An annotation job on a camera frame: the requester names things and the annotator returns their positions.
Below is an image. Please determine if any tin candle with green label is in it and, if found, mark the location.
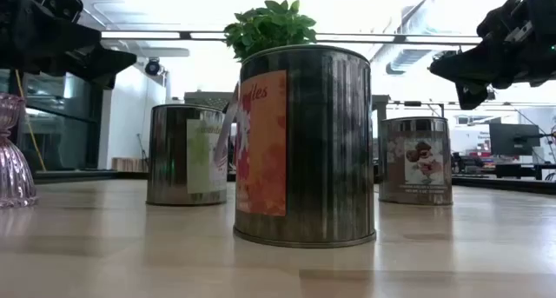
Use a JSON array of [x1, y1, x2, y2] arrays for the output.
[[146, 103, 229, 207]]

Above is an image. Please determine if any long ceiling light bar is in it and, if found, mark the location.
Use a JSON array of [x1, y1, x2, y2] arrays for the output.
[[102, 30, 483, 46]]

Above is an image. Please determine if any yellow hanging cable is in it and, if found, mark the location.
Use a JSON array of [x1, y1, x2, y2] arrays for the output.
[[15, 70, 48, 173]]

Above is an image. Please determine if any tin candle with orange label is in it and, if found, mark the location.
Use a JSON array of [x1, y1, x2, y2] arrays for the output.
[[233, 44, 377, 249]]

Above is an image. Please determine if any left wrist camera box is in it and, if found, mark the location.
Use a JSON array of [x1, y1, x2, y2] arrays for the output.
[[42, 0, 84, 23]]

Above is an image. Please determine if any pink glass candlestick holder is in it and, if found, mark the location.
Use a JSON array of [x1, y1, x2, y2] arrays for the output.
[[0, 92, 39, 209]]

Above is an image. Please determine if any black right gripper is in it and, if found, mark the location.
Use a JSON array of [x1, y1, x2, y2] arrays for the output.
[[428, 0, 556, 110]]

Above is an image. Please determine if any green perforated metal shelf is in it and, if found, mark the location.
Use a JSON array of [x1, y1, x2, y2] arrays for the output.
[[183, 91, 390, 182]]

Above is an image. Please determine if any wooden slat box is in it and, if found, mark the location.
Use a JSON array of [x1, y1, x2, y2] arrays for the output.
[[111, 157, 149, 173]]

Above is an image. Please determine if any tin candle with brown label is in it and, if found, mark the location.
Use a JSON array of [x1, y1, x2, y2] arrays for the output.
[[378, 116, 453, 206]]

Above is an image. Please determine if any dark computer monitor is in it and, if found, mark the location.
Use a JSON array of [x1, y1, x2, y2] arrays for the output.
[[489, 123, 541, 156]]

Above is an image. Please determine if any leafy green potted plant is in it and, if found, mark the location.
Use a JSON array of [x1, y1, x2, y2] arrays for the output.
[[223, 0, 318, 63]]

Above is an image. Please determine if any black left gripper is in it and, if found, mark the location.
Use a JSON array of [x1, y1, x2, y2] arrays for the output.
[[0, 0, 138, 90]]

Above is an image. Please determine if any round ceiling security camera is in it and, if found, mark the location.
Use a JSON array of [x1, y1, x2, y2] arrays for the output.
[[144, 57, 165, 76]]

